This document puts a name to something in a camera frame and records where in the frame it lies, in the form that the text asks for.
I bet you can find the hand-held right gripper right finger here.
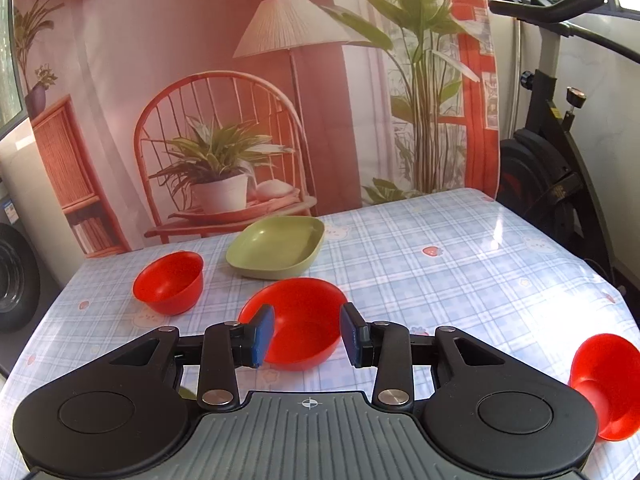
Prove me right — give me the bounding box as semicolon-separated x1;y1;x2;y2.
339;302;511;413

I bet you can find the green plate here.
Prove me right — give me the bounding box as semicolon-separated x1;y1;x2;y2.
225;216;326;279

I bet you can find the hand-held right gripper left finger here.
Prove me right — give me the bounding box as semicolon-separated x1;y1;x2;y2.
107;303;276;413

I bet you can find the window with grille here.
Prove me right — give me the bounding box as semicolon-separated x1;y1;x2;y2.
0;0;27;127

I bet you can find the printed room backdrop cloth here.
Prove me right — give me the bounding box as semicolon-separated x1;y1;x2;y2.
12;0;502;260

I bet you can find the blue plaid tablecloth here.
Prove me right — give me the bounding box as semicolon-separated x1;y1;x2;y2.
0;187;640;480

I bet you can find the large red bowl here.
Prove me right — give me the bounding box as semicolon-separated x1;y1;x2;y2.
238;277;349;372

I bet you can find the small red bowl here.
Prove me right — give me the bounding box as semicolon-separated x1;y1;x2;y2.
132;251;205;316

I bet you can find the white washing machine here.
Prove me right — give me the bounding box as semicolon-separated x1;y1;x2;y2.
0;105;83;335

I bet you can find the black exercise bike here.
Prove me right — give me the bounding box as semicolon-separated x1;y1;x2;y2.
479;0;640;306

